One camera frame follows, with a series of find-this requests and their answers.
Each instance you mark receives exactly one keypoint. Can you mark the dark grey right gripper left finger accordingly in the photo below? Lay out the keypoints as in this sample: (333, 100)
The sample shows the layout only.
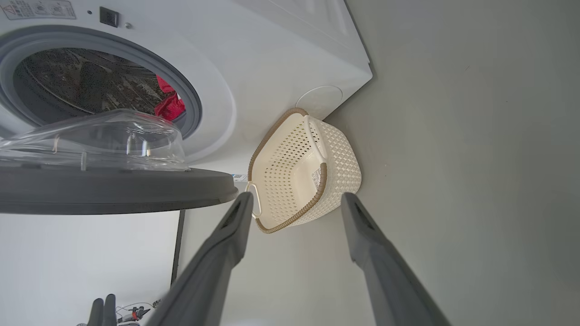
(213, 271)

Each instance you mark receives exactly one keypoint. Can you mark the red and white garment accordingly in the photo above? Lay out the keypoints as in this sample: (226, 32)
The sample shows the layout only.
(170, 106)

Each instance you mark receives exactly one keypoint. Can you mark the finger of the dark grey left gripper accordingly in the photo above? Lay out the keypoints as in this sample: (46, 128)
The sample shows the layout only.
(96, 314)
(110, 312)

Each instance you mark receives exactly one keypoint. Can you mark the dark grey glass washer door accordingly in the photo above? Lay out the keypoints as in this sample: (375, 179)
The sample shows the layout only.
(113, 190)

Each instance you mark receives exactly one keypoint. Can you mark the white basket label sticker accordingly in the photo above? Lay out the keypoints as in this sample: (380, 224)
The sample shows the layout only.
(316, 179)

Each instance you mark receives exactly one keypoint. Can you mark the white front-load washing machine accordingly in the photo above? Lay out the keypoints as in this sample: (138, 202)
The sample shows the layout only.
(253, 59)

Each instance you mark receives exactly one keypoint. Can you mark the blue white energy label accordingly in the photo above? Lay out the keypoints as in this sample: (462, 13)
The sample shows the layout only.
(240, 178)

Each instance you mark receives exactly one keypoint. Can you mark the grey warning label sticker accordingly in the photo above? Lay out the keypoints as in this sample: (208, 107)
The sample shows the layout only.
(41, 9)

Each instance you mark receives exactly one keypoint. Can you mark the round white filter cover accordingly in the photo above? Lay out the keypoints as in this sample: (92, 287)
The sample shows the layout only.
(319, 100)

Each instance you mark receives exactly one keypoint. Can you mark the black door latch socket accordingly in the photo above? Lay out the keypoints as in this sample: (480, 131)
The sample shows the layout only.
(109, 16)

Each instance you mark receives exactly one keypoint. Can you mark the cream perforated laundry basket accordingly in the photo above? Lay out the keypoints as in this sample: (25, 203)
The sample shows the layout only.
(290, 181)

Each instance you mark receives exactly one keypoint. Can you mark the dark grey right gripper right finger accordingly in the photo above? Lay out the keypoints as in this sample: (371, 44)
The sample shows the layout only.
(385, 271)

